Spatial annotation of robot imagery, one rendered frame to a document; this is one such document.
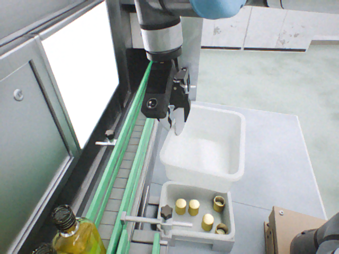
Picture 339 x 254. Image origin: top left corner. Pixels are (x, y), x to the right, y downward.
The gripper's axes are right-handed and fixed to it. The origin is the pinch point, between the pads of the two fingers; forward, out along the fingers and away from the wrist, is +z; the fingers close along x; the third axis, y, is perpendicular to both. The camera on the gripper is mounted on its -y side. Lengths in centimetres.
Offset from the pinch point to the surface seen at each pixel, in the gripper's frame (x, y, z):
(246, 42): -30, 354, 97
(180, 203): 1.6, -0.5, 29.4
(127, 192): 12.1, -9.8, 12.6
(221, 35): 11, 348, 82
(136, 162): 13.4, 0.5, 12.4
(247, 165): -20, 27, 39
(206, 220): -7.1, -4.3, 30.7
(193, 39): 6, 69, -1
